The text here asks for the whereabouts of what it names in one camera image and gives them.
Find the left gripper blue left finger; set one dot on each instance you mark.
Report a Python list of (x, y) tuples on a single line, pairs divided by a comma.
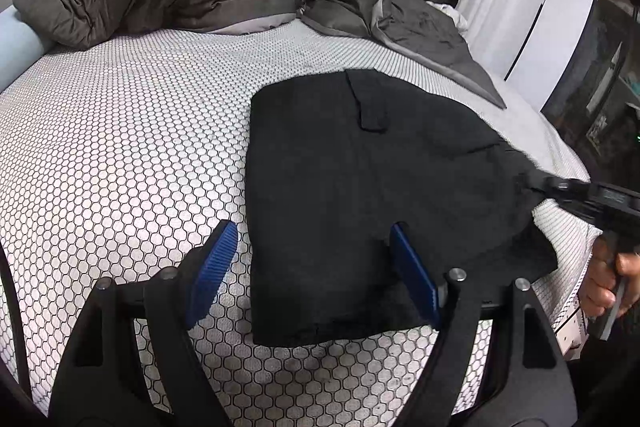
[(175, 299)]

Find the white wardrobe door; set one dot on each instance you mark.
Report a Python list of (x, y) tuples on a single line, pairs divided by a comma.
[(555, 27)]

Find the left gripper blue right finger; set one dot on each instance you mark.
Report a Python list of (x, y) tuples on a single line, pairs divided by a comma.
[(445, 306)]

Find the light blue pillow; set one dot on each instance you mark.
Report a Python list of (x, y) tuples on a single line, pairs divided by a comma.
[(20, 46)]

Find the white crumpled sheet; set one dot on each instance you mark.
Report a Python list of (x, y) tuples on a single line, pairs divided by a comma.
[(459, 20)]

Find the dark glass cabinet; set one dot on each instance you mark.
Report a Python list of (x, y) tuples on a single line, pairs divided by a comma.
[(595, 106)]

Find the black pants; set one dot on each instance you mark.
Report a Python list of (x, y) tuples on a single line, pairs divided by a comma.
[(334, 162)]

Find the person's right hand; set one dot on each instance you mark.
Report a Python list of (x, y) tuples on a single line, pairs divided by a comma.
[(596, 295)]

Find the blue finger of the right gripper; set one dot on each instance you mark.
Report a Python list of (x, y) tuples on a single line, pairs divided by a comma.
[(547, 184)]

